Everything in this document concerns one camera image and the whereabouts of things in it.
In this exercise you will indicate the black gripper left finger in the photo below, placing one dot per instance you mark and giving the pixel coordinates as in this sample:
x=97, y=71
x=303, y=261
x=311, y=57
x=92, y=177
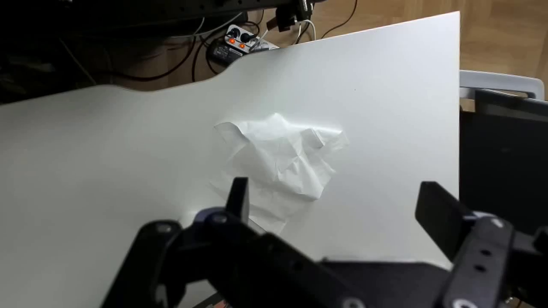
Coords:
x=237, y=202

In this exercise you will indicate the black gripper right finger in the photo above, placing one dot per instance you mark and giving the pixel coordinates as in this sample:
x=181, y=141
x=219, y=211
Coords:
x=445, y=218

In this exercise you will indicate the crumpled white wipe on table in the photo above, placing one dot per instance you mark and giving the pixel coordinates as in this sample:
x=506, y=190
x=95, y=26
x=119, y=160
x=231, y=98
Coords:
x=287, y=165

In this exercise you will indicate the black monitor beside table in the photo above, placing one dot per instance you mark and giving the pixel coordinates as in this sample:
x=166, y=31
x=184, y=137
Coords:
x=505, y=160

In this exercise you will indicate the white orange power strip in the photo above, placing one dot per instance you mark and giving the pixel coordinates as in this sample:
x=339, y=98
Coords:
x=237, y=43

